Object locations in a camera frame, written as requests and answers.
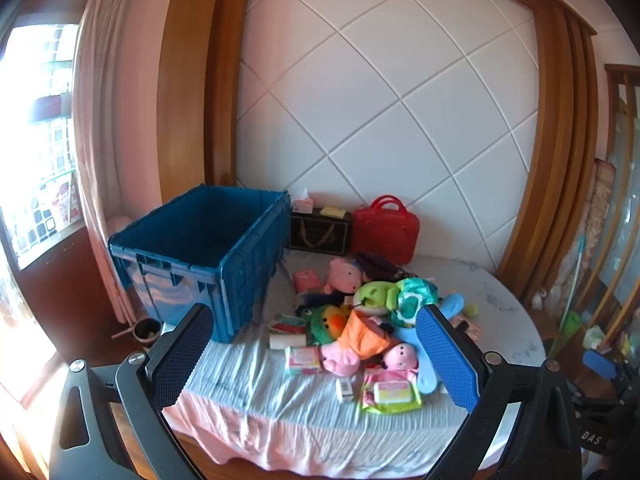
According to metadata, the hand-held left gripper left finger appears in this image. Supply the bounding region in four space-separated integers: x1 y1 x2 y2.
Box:
48 302 216 480

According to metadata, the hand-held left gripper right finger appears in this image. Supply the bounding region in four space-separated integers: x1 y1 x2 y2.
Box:
415 304 583 480

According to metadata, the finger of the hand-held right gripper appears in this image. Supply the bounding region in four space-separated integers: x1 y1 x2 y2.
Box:
582 349 621 381

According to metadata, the pig plush blue outfit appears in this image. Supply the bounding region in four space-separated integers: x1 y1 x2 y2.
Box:
381 342 420 373

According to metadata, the green pink wet wipes packet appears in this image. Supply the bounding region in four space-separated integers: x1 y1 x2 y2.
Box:
360 370 423 415

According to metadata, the blue plastic crate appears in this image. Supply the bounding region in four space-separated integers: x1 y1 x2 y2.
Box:
107 184 293 345

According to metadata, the pig plush orange dress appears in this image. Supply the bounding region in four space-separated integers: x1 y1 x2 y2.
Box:
320 309 393 377

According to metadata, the green frog plush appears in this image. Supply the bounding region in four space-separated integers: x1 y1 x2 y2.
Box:
352 280 401 313

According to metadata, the yellow duck plush frog hat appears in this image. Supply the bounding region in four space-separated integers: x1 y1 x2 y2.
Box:
300 304 353 346

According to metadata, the pig plush teal outfit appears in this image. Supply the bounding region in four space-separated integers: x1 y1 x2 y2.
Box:
322 257 365 296

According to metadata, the dark blue fuzzy plush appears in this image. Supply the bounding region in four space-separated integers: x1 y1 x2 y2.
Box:
295 290 351 311

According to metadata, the small dark pot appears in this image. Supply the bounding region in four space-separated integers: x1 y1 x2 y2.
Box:
132 317 163 351

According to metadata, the light blue plush toy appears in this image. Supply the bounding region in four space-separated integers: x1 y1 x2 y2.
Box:
400 291 467 395

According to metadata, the teal printed pouch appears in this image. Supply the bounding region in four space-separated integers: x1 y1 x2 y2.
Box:
390 277 440 328

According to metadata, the light blue floral bedsheet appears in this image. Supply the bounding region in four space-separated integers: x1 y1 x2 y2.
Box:
165 252 548 461

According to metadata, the white roll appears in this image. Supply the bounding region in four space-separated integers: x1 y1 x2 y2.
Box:
269 334 307 351

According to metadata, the red green packet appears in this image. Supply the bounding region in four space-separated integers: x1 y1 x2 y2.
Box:
270 314 307 335

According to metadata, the dark purple cloth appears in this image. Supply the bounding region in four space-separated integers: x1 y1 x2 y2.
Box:
352 251 411 283

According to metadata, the pink blanket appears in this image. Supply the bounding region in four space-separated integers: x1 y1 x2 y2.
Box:
162 390 521 478

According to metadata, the dark wooden cabinet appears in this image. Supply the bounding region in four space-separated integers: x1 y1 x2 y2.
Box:
10 230 126 361

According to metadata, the red handbag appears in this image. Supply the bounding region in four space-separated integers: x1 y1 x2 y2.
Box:
352 195 420 266

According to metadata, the small pink packet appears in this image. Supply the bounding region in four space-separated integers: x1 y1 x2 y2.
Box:
292 269 323 293

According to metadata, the black gift box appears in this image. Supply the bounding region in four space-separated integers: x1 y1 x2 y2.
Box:
286 210 353 256

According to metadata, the wooden glass door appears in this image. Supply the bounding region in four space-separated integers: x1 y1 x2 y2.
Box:
565 62 640 361

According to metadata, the pink tissue box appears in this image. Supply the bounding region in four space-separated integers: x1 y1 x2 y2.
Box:
291 189 315 215

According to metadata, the pink curtain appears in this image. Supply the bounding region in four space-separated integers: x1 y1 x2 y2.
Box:
72 0 138 326

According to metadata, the white padded headboard panel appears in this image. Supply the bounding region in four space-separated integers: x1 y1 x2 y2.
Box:
235 0 541 271

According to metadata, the window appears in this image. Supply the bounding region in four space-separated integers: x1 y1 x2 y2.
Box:
0 10 83 271

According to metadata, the wooden headboard frame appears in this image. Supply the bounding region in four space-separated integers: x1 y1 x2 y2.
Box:
160 0 601 296

